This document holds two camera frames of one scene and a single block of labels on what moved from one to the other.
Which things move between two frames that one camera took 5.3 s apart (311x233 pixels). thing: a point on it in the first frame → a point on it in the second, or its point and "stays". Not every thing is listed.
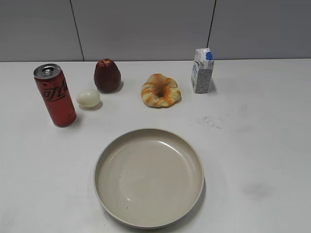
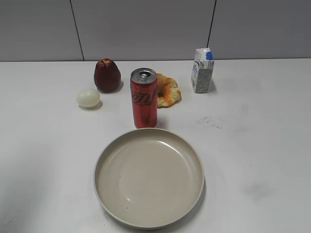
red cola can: x=56 y=93 → x=144 y=82
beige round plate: x=150 y=178 stays
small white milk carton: x=202 y=70 stays
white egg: x=89 y=98 stays
